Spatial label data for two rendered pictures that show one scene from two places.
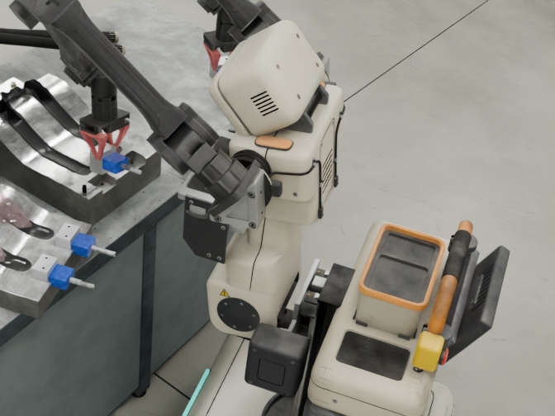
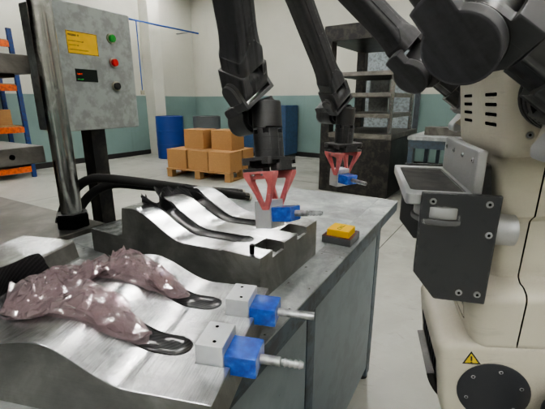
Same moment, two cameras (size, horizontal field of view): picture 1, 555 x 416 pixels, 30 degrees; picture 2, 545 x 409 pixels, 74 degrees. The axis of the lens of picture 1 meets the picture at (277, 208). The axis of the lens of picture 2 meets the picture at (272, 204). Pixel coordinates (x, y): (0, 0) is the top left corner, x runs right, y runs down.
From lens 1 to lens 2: 175 cm
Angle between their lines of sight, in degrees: 25
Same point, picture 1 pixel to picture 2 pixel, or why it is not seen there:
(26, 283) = (185, 374)
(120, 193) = (287, 263)
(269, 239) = (534, 259)
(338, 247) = (404, 346)
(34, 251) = (195, 325)
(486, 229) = not seen: hidden behind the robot
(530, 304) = not seen: outside the picture
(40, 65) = not seen: hidden behind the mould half
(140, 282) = (304, 380)
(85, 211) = (255, 279)
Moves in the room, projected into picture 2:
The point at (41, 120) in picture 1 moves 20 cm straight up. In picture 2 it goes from (194, 210) to (189, 126)
